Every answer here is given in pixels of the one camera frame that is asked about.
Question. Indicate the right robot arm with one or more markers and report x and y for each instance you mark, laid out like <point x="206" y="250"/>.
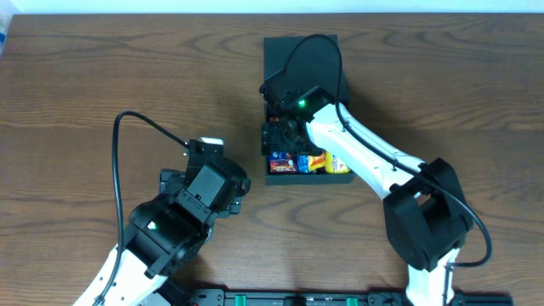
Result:
<point x="423" y="204"/>

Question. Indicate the dark green box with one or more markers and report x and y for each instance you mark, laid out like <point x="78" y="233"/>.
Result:
<point x="312" y="62"/>

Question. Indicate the yellow snack packet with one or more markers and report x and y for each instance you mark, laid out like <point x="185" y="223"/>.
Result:
<point x="316" y="162"/>

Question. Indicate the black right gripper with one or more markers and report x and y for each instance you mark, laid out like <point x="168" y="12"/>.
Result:
<point x="277" y="138"/>

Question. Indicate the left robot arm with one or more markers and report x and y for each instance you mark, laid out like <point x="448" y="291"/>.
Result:
<point x="167" y="232"/>

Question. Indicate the blue Oreo cookie pack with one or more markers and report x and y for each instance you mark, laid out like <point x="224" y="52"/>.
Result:
<point x="303" y="164"/>

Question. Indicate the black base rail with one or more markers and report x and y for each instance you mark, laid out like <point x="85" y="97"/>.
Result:
<point x="218" y="297"/>

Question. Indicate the yellow Mentos gum bottle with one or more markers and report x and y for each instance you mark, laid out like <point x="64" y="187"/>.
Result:
<point x="335" y="165"/>

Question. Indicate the blue Eclipse mint tin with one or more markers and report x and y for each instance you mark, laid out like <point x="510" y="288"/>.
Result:
<point x="279" y="156"/>

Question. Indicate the red Hello Panda box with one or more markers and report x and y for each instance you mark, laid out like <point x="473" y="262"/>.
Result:
<point x="280" y="166"/>

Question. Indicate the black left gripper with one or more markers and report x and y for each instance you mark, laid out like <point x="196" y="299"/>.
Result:
<point x="168" y="181"/>

